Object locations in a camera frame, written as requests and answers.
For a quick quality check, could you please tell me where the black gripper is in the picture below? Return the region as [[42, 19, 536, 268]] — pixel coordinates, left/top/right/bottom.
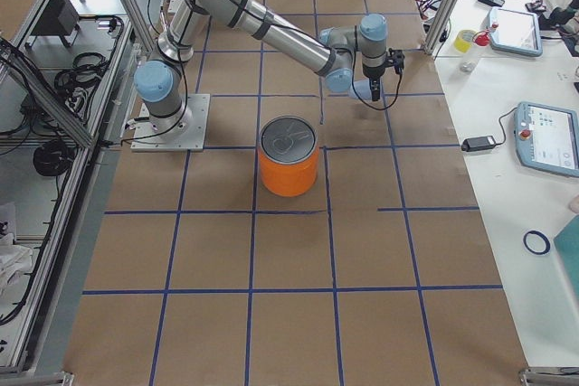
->
[[362, 58, 384, 101]]

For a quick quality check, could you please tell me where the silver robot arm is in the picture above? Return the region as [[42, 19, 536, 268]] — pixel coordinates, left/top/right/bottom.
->
[[129, 0, 396, 152]]

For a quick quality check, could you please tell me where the yellow tape roll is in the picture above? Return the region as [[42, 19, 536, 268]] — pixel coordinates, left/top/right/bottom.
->
[[453, 29, 477, 53]]

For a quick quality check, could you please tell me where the orange can with grey lid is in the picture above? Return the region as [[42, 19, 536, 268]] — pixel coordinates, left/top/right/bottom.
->
[[258, 116, 319, 197]]

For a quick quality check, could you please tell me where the black power brick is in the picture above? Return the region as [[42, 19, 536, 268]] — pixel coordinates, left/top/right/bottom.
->
[[460, 136, 497, 153]]

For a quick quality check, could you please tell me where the teach pendant with screen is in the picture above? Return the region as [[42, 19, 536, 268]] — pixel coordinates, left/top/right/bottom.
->
[[487, 6, 543, 57]]

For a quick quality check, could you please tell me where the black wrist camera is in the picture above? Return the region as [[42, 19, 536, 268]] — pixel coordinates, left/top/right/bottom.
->
[[387, 48, 405, 76]]

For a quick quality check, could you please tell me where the blue tape ring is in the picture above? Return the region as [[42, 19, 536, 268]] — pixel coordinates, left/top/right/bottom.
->
[[523, 230, 552, 256]]

